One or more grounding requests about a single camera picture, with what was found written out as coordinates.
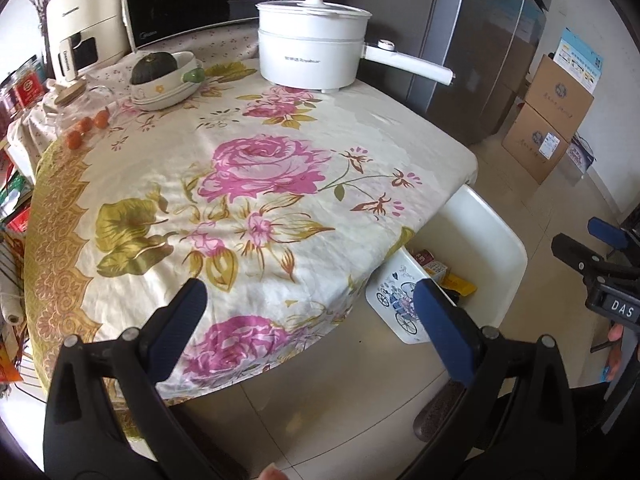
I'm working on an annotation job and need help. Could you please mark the red label jar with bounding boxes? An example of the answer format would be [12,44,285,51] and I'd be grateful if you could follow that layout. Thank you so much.
[12,67,46,106]

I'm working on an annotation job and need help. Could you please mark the floral tablecloth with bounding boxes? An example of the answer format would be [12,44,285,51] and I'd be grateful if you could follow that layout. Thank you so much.
[22,57,478,443]

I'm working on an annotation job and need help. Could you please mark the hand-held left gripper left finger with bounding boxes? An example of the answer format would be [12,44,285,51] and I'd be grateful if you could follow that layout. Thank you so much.
[42,277,242,480]

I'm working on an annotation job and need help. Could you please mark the white plastic bin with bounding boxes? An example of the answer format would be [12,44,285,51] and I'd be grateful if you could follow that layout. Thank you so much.
[365,184,528,346]

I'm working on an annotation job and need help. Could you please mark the cardboard box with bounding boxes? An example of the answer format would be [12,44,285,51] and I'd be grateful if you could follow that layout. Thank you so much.
[522,54,596,133]
[501,101,571,185]

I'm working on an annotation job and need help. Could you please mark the grey refrigerator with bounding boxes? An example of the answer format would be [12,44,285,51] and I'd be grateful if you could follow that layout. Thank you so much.
[312,0,558,148]

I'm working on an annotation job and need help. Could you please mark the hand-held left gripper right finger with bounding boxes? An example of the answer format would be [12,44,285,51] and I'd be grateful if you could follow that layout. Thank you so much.
[400,278,578,480]

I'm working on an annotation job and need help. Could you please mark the red white carton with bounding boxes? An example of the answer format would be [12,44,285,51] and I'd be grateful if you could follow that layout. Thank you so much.
[417,249,448,281]

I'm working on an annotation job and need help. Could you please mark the metal wire rack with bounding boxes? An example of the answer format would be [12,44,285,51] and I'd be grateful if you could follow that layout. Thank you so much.
[0,55,51,401]

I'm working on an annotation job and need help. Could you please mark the yellow foil wrapper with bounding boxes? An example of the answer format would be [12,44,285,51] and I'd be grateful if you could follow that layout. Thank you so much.
[440,272,478,306]

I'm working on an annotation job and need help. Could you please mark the white electric pot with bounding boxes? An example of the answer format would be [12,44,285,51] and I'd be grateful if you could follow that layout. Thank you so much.
[255,0,456,93]

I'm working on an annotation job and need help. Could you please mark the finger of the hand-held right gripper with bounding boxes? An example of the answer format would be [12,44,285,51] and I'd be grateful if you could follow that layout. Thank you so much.
[587,216,640,251]
[551,233,640,281]

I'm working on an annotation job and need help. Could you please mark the blue wall poster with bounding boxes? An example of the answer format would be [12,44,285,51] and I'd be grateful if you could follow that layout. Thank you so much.
[552,27,606,95]

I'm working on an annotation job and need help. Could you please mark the white ceramic bowl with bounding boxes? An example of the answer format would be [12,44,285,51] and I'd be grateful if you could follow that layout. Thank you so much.
[130,51,205,111]

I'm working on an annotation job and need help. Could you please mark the cream countertop appliance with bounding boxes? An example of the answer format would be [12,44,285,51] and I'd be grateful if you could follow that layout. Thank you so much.
[45,0,133,86]

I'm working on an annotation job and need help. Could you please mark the white blue printed bag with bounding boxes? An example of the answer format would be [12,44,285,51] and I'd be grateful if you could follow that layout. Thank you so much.
[567,132,598,173]

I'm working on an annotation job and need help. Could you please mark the white paper roll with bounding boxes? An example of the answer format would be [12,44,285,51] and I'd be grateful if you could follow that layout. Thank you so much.
[0,280,26,326]

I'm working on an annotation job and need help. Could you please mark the glass jar with wooden lid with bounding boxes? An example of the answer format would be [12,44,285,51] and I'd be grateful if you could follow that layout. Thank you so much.
[50,82,108,133]

